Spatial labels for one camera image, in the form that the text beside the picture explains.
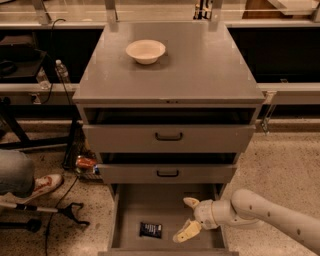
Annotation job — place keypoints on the black reacher grabber tool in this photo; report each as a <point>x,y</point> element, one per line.
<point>67,211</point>

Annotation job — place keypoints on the grey middle drawer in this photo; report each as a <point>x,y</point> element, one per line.
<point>140,168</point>

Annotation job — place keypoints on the black drawer handle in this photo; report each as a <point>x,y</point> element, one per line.
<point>167,174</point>
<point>177,137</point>

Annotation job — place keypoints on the clear water bottle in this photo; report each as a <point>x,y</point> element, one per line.
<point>62,72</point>
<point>42,79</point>

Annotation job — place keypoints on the grey drawer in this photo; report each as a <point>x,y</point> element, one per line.
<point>205,130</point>
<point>140,168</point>
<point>160,204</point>

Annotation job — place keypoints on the white and orange sneaker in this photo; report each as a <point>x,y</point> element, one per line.
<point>40,186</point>

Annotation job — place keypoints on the black middle drawer handle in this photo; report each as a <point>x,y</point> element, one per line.
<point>167,174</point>

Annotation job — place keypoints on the grey drawer cabinet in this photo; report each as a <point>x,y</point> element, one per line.
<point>201,68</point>

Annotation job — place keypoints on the orange snack bag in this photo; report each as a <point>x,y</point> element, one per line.
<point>85,162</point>

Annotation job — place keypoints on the grey bottom drawer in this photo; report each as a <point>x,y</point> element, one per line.
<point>160,204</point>

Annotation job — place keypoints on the grey top drawer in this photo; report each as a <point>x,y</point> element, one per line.
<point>205,130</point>

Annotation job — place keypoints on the black metal stand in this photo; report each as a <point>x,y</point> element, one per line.
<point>10,113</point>

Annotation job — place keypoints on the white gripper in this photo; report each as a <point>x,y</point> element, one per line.
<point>204,214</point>

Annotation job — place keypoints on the blue jeans leg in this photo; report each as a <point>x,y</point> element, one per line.
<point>16,173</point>

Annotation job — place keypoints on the dark blue snack bar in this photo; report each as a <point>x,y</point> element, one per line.
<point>150,230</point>

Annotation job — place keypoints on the black top drawer handle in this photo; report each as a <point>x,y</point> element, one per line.
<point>177,137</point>

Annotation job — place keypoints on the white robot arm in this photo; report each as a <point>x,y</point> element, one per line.
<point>247,209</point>

